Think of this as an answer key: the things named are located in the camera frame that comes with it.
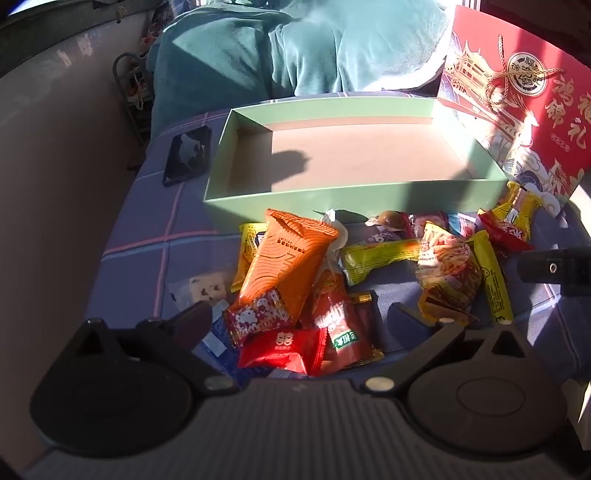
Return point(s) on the purple plaid bed sheet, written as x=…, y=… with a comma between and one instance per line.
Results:
x=152, y=221

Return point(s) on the light blue snack packet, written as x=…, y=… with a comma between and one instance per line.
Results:
x=461, y=224

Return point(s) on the yellow-green long snack packet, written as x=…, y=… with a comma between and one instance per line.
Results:
x=378, y=256

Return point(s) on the yellow red noodle snack bag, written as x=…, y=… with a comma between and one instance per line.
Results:
x=448, y=277

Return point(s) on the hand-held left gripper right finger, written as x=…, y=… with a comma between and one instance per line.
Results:
x=407, y=316

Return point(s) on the yellow red-centre snack packet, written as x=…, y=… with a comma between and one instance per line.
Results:
x=519, y=205

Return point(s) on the red gift bag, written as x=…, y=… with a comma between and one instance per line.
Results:
x=545, y=115

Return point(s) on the yellow long snack packet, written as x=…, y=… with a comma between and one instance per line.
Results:
x=491, y=277

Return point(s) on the yellow blue-print snack packet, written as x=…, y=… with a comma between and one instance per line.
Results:
x=247, y=249

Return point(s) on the red white-print snack packet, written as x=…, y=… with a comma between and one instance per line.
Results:
x=505, y=233

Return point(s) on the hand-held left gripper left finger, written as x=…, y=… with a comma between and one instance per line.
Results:
x=196, y=319

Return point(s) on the clear dark-print packet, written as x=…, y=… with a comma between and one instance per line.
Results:
x=203, y=288

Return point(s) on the red-orange green-label long packet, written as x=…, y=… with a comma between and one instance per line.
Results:
x=337, y=323

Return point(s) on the purple snack packet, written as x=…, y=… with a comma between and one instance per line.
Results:
x=381, y=236

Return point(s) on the plain red snack packet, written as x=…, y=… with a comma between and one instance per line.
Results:
x=281, y=350

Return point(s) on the pink snack packet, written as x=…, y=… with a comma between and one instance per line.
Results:
x=429, y=222

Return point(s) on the dark brown snack packet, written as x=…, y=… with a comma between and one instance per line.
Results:
x=367, y=314

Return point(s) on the blue white snack packet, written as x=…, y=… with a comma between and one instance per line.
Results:
x=217, y=348

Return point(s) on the red white-patterned small packet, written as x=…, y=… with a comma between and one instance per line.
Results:
x=258, y=318

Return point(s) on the brown wrapped candy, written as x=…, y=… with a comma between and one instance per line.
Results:
x=390, y=219

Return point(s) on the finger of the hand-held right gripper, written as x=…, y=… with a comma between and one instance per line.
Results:
x=551, y=266

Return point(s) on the black phone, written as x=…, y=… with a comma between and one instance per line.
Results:
x=187, y=154

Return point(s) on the teal fleece blanket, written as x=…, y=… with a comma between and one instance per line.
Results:
x=277, y=46

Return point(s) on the green cardboard box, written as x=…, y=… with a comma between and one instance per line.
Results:
x=351, y=157

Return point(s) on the orange wavy-line snack packet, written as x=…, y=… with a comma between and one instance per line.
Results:
x=286, y=263

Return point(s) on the black metal rack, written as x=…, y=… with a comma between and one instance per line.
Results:
x=134, y=101

